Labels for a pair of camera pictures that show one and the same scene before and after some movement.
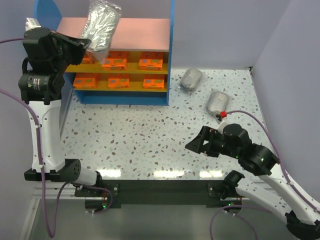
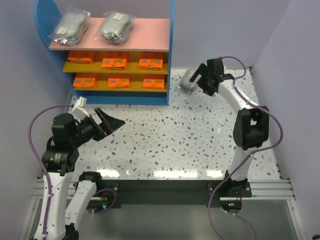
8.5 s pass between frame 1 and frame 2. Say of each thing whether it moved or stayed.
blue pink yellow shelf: stayed
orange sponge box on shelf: stayed
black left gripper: moved
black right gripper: moved
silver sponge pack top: stayed
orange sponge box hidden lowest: stayed
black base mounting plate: stayed
